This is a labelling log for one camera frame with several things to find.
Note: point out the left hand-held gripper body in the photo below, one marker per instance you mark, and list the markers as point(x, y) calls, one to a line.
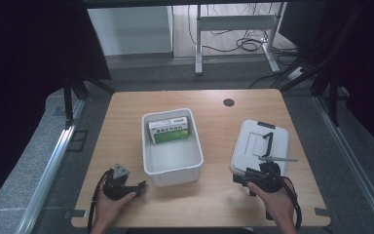
point(115, 188)

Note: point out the white metal desk frame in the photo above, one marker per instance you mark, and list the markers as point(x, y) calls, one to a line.
point(233, 22)

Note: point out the white cabinet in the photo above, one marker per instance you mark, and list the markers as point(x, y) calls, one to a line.
point(130, 31)

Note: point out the silver metal rail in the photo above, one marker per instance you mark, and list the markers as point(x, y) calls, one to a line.
point(354, 162)
point(50, 169)

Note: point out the black curtain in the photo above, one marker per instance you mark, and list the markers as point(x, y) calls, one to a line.
point(29, 65)
point(363, 58)

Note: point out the person's right hand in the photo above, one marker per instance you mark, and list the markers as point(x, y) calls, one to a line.
point(271, 203)

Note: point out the green and white carton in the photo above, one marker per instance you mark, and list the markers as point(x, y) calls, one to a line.
point(168, 130)

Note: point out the white power strip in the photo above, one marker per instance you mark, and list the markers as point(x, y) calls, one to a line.
point(296, 73)

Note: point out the person's left hand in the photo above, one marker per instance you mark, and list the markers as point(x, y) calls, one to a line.
point(108, 208)

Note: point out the white plastic storage box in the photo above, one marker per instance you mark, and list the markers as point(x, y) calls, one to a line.
point(172, 159)

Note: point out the black tripod stand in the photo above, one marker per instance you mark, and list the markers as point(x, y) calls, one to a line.
point(68, 97)

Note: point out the black metal stand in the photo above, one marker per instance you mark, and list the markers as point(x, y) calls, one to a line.
point(332, 94)

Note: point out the black floor bracket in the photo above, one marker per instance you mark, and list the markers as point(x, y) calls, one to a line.
point(77, 140)

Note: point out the black round table grommet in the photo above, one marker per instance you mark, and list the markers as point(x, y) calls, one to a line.
point(229, 102)

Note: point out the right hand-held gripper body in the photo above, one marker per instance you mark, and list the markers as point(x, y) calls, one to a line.
point(268, 177)

